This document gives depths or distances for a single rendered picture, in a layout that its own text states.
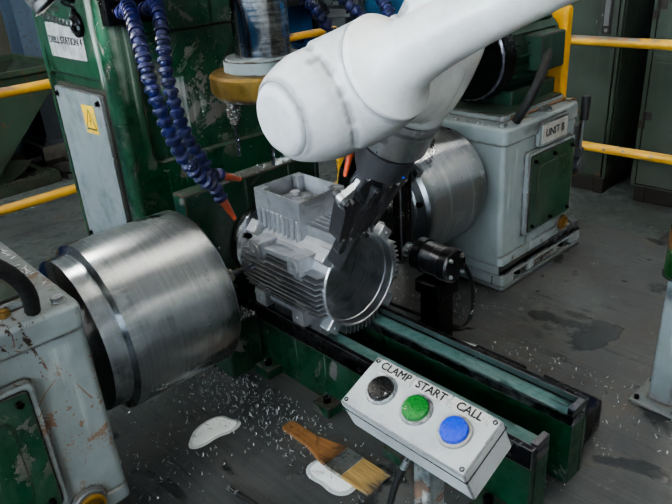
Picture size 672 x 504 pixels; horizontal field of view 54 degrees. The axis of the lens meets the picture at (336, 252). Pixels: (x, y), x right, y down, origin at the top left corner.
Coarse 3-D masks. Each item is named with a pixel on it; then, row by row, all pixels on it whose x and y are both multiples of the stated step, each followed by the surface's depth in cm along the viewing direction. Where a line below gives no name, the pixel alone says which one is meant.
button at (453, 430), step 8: (456, 416) 66; (448, 424) 66; (456, 424) 65; (464, 424) 65; (440, 432) 65; (448, 432) 65; (456, 432) 65; (464, 432) 64; (448, 440) 64; (456, 440) 64
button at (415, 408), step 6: (414, 396) 69; (420, 396) 69; (408, 402) 69; (414, 402) 69; (420, 402) 69; (426, 402) 68; (402, 408) 69; (408, 408) 69; (414, 408) 68; (420, 408) 68; (426, 408) 68; (402, 414) 69; (408, 414) 68; (414, 414) 68; (420, 414) 68; (426, 414) 68; (408, 420) 68; (414, 420) 68
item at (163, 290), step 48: (96, 240) 90; (144, 240) 91; (192, 240) 93; (96, 288) 84; (144, 288) 86; (192, 288) 90; (96, 336) 84; (144, 336) 85; (192, 336) 90; (144, 384) 88
